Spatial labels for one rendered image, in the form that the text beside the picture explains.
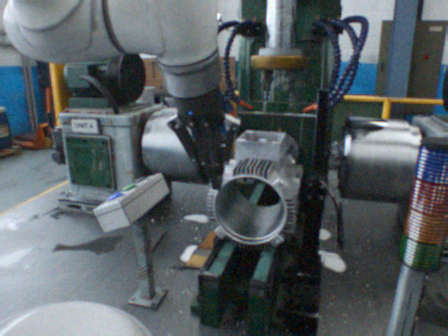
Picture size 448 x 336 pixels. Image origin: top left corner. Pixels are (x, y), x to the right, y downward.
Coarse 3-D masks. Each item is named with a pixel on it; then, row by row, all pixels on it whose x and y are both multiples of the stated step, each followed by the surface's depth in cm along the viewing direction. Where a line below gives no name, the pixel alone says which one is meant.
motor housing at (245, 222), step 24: (240, 168) 71; (264, 168) 68; (216, 192) 71; (240, 192) 91; (288, 192) 70; (216, 216) 73; (240, 216) 82; (264, 216) 84; (288, 216) 69; (240, 240) 73; (264, 240) 71
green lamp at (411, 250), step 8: (408, 240) 47; (416, 240) 46; (400, 248) 49; (408, 248) 47; (416, 248) 46; (424, 248) 45; (432, 248) 45; (440, 248) 45; (400, 256) 49; (408, 256) 47; (416, 256) 46; (424, 256) 46; (432, 256) 45; (440, 256) 46; (408, 264) 47; (416, 264) 46; (424, 264) 46; (432, 264) 46
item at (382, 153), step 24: (360, 120) 93; (384, 120) 92; (336, 144) 104; (360, 144) 88; (384, 144) 86; (408, 144) 85; (360, 168) 88; (384, 168) 86; (408, 168) 84; (360, 192) 92; (384, 192) 89; (408, 192) 89
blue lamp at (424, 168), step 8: (424, 152) 43; (432, 152) 42; (440, 152) 41; (424, 160) 43; (432, 160) 42; (440, 160) 42; (416, 168) 45; (424, 168) 43; (432, 168) 42; (440, 168) 42; (424, 176) 43; (432, 176) 43; (440, 176) 42
